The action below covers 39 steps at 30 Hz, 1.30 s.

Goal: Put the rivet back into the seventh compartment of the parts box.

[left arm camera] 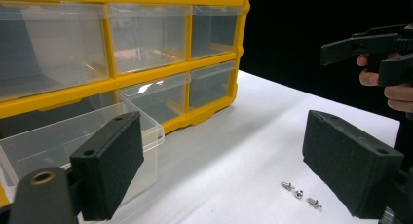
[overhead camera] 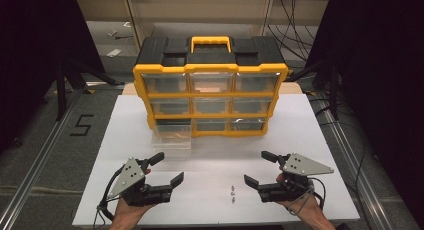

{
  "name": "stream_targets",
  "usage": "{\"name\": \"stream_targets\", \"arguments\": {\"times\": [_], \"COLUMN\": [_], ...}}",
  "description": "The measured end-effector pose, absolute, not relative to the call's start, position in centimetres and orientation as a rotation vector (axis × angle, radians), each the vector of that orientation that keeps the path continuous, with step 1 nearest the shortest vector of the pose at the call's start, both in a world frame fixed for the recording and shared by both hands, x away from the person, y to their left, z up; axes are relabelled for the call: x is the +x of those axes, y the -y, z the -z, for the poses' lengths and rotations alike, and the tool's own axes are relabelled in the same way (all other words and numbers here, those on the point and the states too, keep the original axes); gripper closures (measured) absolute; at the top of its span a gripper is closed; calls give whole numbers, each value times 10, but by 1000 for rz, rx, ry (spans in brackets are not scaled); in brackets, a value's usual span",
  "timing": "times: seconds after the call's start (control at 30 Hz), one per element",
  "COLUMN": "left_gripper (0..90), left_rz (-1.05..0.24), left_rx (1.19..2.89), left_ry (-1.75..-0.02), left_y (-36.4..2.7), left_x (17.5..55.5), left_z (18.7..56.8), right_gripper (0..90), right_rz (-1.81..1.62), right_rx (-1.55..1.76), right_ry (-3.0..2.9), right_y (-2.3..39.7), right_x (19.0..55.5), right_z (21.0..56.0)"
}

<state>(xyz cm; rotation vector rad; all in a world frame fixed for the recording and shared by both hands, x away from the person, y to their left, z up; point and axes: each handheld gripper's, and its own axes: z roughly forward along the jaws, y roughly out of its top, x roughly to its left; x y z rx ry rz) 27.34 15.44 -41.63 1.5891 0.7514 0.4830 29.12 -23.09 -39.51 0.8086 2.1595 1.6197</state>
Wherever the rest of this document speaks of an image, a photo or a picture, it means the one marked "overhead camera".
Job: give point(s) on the aluminium floor rail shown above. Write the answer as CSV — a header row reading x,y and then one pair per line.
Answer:
x,y
40,156
353,163

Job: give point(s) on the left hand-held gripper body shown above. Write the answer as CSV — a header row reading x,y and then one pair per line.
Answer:
x,y
128,176

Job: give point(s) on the person's left hand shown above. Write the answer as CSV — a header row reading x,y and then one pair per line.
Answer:
x,y
128,214

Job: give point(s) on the white paper scrap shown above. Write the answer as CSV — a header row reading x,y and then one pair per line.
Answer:
x,y
114,52

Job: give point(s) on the yellow black organizer cabinet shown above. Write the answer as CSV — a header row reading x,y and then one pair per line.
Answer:
x,y
213,58

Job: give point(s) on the person's right hand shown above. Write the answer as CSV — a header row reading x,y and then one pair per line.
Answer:
x,y
308,210

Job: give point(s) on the black metal stand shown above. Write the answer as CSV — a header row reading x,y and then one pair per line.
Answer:
x,y
61,90
334,90

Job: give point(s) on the grid of clear drawers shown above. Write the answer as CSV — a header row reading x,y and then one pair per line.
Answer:
x,y
165,83

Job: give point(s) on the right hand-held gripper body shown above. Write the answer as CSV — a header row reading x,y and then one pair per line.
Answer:
x,y
306,167

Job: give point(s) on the clear plastic drawer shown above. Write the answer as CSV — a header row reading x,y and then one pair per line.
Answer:
x,y
171,140

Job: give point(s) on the small silver screw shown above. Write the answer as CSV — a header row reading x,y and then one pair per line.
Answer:
x,y
233,200
232,189

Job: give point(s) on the black curtain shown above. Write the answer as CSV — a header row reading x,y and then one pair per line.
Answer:
x,y
383,73
36,50

